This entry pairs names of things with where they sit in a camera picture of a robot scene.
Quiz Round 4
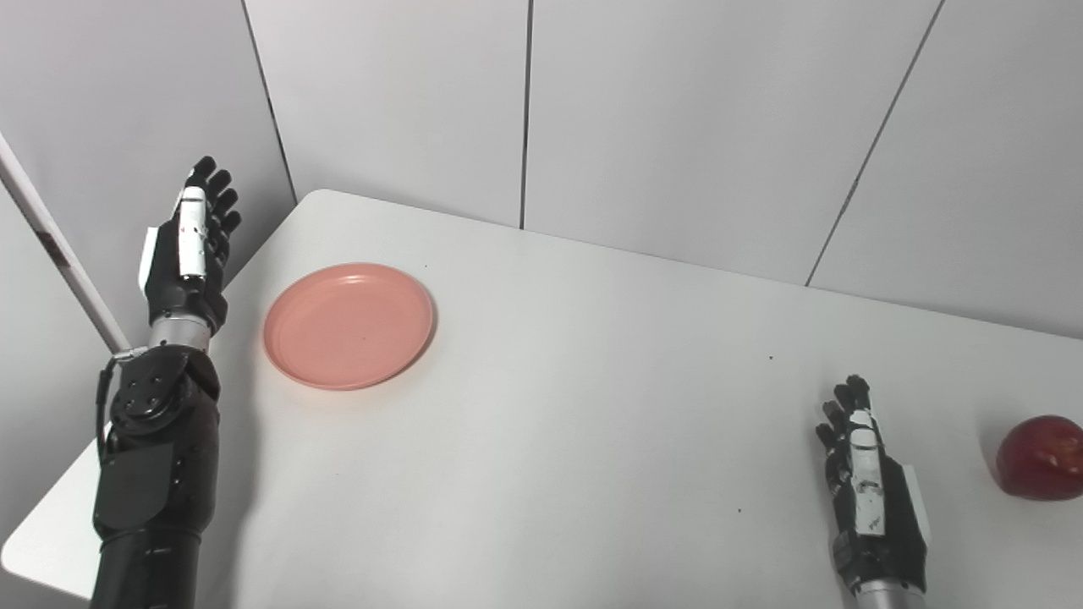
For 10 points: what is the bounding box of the red apple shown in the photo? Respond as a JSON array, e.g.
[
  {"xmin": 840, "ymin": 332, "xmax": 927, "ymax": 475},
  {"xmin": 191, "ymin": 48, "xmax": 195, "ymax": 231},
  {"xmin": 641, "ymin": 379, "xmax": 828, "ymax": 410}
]
[{"xmin": 995, "ymin": 414, "xmax": 1083, "ymax": 502}]

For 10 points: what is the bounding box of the white slanted bar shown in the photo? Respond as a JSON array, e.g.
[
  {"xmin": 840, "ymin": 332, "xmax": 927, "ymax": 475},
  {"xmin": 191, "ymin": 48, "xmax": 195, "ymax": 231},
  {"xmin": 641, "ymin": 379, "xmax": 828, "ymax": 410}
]
[{"xmin": 0, "ymin": 131, "xmax": 132, "ymax": 354}]

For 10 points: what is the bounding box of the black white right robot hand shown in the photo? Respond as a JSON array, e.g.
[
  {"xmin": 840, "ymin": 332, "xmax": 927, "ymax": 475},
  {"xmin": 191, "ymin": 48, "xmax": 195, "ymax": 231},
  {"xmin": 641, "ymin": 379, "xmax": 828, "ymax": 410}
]
[{"xmin": 815, "ymin": 375, "xmax": 932, "ymax": 593}]

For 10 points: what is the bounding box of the pink round plate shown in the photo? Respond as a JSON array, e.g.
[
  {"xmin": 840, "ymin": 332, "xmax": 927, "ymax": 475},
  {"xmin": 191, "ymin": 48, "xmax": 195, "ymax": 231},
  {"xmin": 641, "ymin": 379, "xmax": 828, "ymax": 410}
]
[{"xmin": 262, "ymin": 262, "xmax": 436, "ymax": 392}]

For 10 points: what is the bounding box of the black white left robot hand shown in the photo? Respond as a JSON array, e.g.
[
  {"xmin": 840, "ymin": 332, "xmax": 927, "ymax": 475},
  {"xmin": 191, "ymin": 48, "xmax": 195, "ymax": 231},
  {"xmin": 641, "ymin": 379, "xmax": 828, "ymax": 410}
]
[{"xmin": 138, "ymin": 156, "xmax": 243, "ymax": 337}]

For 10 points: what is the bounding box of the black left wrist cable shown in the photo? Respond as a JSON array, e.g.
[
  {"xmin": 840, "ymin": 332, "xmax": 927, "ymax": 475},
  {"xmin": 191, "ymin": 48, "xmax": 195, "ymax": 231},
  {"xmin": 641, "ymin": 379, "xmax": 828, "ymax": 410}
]
[{"xmin": 96, "ymin": 348, "xmax": 149, "ymax": 462}]

